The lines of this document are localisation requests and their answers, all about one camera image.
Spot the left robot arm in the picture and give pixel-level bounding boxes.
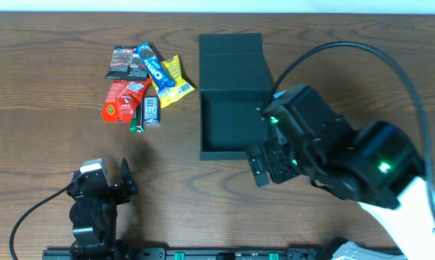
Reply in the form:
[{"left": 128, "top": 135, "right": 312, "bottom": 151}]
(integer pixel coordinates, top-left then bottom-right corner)
[{"left": 66, "top": 158, "right": 139, "bottom": 260}]

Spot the blue Oreo packet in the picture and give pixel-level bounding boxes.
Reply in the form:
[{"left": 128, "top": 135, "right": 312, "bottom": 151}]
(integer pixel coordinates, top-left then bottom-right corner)
[{"left": 135, "top": 42, "right": 176, "bottom": 91}]

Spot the black snack packet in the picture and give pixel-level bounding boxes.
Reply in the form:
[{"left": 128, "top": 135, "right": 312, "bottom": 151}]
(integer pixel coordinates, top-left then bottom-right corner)
[{"left": 105, "top": 45, "right": 148, "bottom": 82}]

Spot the black box with lid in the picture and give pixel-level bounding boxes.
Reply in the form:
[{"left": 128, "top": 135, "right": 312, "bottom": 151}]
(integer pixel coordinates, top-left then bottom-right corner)
[{"left": 199, "top": 33, "right": 272, "bottom": 160}]

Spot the orange Reese's packet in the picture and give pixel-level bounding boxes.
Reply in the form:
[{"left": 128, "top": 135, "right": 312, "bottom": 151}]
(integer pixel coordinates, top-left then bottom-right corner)
[{"left": 102, "top": 78, "right": 152, "bottom": 123}]

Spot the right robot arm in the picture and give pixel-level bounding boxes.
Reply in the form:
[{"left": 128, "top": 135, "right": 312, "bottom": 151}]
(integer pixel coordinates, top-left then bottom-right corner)
[{"left": 246, "top": 85, "right": 435, "bottom": 259}]

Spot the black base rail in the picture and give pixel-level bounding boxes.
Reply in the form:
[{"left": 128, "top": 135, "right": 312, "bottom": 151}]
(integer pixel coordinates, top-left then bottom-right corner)
[{"left": 42, "top": 246, "right": 409, "bottom": 260}]

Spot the yellow snack packet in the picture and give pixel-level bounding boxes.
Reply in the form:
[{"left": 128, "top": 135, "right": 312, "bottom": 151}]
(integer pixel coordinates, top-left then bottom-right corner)
[{"left": 150, "top": 54, "right": 196, "bottom": 109}]

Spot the green wrapped candy stick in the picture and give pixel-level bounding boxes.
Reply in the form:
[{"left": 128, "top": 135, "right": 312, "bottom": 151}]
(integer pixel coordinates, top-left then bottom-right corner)
[{"left": 130, "top": 103, "right": 145, "bottom": 133}]

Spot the small blue carton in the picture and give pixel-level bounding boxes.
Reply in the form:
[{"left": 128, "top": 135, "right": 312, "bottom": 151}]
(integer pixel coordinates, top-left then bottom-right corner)
[{"left": 144, "top": 97, "right": 160, "bottom": 125}]

